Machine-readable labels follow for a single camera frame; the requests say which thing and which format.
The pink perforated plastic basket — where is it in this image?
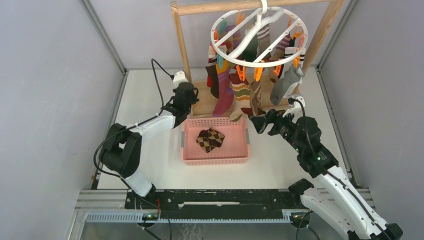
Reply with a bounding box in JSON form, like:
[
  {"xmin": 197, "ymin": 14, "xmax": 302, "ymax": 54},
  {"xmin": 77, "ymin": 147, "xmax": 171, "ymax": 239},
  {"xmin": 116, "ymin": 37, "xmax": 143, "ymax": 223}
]
[{"xmin": 181, "ymin": 117, "xmax": 251, "ymax": 166}]

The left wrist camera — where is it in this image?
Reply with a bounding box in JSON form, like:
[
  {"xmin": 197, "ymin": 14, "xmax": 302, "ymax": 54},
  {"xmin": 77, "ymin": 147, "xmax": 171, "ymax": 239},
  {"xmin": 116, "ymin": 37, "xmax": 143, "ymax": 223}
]
[{"xmin": 172, "ymin": 70, "xmax": 189, "ymax": 89}]

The brown yellow argyle sock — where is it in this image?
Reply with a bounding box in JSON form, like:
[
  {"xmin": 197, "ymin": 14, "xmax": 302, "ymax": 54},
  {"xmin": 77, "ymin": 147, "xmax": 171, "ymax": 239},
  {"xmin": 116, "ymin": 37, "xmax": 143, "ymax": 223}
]
[{"xmin": 196, "ymin": 128, "xmax": 225, "ymax": 153}]

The dark green sock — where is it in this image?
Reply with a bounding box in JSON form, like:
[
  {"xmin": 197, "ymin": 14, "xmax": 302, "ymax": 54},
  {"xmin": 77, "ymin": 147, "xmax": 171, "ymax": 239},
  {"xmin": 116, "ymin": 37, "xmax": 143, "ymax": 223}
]
[{"xmin": 242, "ymin": 35, "xmax": 259, "ymax": 62}]

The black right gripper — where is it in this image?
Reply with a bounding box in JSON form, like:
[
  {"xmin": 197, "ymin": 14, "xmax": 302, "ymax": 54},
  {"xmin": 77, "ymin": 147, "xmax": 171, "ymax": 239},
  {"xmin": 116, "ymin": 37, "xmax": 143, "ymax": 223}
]
[{"xmin": 250, "ymin": 107, "xmax": 304, "ymax": 154}]

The camera cable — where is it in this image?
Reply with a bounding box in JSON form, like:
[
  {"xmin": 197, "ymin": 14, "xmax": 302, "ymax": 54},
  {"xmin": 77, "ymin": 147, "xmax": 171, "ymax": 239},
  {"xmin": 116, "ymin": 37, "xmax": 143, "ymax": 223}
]
[
  {"xmin": 288, "ymin": 97, "xmax": 395, "ymax": 240},
  {"xmin": 93, "ymin": 58, "xmax": 176, "ymax": 181}
]

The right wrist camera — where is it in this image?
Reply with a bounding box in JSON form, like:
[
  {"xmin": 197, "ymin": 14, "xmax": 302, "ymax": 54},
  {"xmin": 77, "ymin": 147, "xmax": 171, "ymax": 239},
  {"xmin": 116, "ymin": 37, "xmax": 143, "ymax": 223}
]
[{"xmin": 282, "ymin": 94, "xmax": 306, "ymax": 117}]

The left camera cable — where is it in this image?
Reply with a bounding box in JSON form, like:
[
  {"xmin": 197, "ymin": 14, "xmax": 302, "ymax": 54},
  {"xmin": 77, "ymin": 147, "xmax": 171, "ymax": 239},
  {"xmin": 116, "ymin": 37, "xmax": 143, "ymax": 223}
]
[{"xmin": 93, "ymin": 58, "xmax": 176, "ymax": 181}]

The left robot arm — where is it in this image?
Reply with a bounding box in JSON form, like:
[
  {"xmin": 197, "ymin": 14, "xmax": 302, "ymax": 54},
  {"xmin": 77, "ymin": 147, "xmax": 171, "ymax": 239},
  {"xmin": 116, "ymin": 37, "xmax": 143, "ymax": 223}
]
[{"xmin": 94, "ymin": 82, "xmax": 199, "ymax": 209}]

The beige striped sock red heel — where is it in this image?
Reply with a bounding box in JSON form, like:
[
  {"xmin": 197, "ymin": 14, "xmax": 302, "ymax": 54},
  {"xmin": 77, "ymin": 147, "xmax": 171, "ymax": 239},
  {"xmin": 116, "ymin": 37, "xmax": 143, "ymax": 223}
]
[{"xmin": 229, "ymin": 73, "xmax": 253, "ymax": 122}]

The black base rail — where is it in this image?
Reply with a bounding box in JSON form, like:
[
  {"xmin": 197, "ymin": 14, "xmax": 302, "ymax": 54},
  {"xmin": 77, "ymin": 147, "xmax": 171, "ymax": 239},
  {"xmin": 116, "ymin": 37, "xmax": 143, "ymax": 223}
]
[{"xmin": 124, "ymin": 189, "xmax": 305, "ymax": 221}]

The brown beige striped sock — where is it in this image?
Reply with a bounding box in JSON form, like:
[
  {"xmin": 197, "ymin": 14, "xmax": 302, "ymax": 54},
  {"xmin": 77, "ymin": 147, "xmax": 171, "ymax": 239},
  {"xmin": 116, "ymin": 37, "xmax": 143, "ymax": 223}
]
[{"xmin": 249, "ymin": 78, "xmax": 266, "ymax": 116}]

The right camera cable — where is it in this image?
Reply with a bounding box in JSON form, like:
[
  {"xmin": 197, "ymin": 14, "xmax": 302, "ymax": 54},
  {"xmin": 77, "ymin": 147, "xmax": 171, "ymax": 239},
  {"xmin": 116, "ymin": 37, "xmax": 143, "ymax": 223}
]
[{"xmin": 288, "ymin": 97, "xmax": 395, "ymax": 240}]

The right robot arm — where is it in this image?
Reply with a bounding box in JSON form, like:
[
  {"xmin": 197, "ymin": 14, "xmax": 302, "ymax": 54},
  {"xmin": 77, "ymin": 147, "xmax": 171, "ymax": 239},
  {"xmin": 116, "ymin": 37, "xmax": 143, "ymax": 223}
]
[{"xmin": 249, "ymin": 109, "xmax": 403, "ymax": 240}]

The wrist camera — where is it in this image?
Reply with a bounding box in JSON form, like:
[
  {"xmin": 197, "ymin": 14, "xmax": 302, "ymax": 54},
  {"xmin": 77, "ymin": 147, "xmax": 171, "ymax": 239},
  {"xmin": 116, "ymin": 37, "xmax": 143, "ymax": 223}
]
[
  {"xmin": 172, "ymin": 70, "xmax": 189, "ymax": 89},
  {"xmin": 282, "ymin": 94, "xmax": 306, "ymax": 117}
]

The grey sock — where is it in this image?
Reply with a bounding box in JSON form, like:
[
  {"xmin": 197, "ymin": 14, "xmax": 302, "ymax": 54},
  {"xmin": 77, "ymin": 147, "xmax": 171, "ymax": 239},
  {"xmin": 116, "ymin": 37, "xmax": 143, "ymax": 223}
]
[{"xmin": 269, "ymin": 65, "xmax": 305, "ymax": 106}]

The white round clip hanger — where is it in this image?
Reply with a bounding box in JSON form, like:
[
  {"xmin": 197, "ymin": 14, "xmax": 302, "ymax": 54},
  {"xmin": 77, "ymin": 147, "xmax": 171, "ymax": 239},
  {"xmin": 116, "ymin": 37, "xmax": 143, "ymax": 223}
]
[{"xmin": 210, "ymin": 0, "xmax": 309, "ymax": 70}]

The wooden hanger rack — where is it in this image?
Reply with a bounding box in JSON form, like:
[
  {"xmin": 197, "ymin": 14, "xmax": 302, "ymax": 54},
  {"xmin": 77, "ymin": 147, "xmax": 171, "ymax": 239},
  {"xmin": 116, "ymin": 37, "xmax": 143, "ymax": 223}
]
[{"xmin": 170, "ymin": 0, "xmax": 346, "ymax": 118}]

